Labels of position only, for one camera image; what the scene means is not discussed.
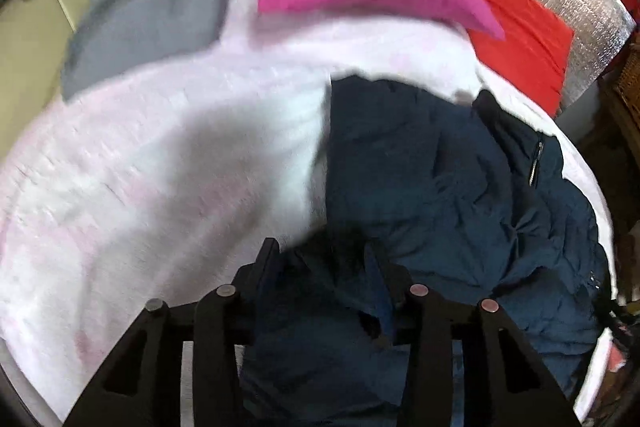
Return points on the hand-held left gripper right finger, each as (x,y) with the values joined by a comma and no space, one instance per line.
(382,292)

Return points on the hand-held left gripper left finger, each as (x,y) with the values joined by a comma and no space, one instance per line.
(267,257)

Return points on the navy blue zip jacket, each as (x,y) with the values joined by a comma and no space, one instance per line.
(425,187)

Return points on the pink white fleece blanket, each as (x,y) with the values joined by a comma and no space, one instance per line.
(125,187)

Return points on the red pillow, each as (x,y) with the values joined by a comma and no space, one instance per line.
(520,37)

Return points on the beige sofa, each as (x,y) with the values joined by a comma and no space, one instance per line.
(30,37)

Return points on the wicker basket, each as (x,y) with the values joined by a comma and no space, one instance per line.
(630,82)

